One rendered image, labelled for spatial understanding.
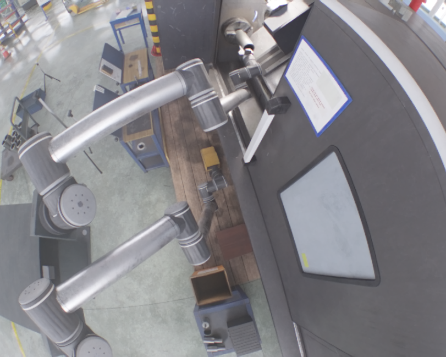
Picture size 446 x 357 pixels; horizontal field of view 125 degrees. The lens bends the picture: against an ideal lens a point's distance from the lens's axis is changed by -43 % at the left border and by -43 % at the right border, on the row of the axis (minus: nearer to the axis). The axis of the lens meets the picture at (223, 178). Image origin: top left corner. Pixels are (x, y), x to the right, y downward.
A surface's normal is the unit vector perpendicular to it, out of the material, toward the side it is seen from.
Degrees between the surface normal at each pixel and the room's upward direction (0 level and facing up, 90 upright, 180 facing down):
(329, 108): 86
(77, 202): 60
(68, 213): 56
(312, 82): 86
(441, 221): 86
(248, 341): 0
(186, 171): 0
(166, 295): 0
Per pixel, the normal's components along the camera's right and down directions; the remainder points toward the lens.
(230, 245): 0.05, -0.33
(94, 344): 0.88, -0.33
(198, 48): 0.27, 0.91
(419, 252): -0.96, 0.21
